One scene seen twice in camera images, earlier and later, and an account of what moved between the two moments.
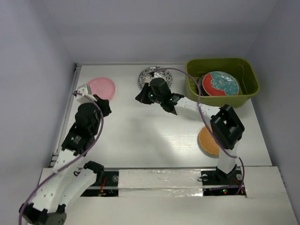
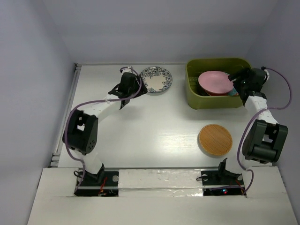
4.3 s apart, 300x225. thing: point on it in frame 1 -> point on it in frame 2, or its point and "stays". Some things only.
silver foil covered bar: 160,183 stays
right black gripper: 143,95 -> 244,73
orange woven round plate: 208,142 stays
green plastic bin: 242,68 stays
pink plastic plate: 102,87 -> 215,82
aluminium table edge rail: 56,149 stays
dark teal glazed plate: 202,92 -> 199,90
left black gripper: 103,104 -> 142,91
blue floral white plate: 145,75 stays
